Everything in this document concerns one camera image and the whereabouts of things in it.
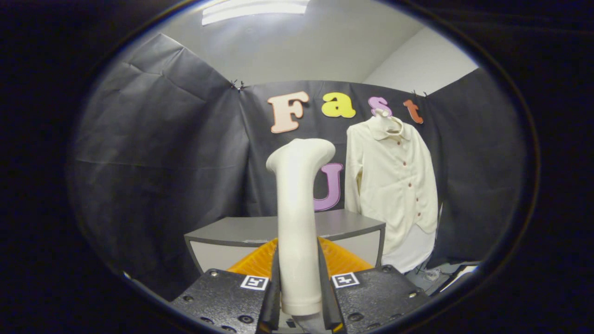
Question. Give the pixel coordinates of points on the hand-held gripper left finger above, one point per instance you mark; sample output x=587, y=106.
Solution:
x=271, y=308

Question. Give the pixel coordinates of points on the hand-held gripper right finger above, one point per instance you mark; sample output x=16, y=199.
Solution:
x=330, y=308

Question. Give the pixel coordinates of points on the cream white garment steamer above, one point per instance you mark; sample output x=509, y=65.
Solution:
x=297, y=222

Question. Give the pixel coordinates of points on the cream button-up shirt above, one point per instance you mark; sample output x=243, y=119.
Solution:
x=394, y=185

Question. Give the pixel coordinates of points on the white clothes hanger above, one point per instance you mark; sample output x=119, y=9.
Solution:
x=393, y=126

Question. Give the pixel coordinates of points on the grey cabinet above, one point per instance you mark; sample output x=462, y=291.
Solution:
x=241, y=229

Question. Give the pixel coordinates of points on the white hanging cloth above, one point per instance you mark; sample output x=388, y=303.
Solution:
x=410, y=255

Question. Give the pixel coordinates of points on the black backdrop cloth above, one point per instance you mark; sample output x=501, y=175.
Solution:
x=153, y=162

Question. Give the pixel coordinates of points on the black binder clip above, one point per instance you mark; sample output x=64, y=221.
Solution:
x=238, y=85

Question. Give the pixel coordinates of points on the ceiling light panel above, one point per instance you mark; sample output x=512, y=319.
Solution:
x=255, y=9

